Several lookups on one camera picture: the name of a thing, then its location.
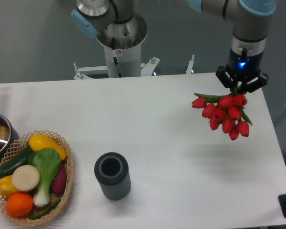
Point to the white metal base frame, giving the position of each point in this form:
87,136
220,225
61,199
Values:
147,69

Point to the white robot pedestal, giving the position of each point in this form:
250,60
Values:
122,46

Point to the green bok choy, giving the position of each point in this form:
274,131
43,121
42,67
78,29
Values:
47,161

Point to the yellow squash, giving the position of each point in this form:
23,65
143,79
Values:
38,142

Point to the dark grey ribbed vase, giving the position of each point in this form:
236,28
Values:
112,172

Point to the beige round disc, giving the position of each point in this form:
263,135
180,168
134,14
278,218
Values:
25,178

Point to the purple sweet potato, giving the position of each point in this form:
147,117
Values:
59,183

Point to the green cucumber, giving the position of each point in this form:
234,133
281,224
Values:
20,159

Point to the green chili pepper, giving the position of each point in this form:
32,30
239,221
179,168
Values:
45,211

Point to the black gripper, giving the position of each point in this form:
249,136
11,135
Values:
242,69

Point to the red tulip bouquet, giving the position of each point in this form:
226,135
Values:
226,112

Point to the orange fruit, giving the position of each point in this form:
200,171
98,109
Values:
19,204

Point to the yellow bell pepper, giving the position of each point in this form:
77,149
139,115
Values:
7,189

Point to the woven wicker basket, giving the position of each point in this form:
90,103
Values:
59,195

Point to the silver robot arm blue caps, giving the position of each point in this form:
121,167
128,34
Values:
251,20

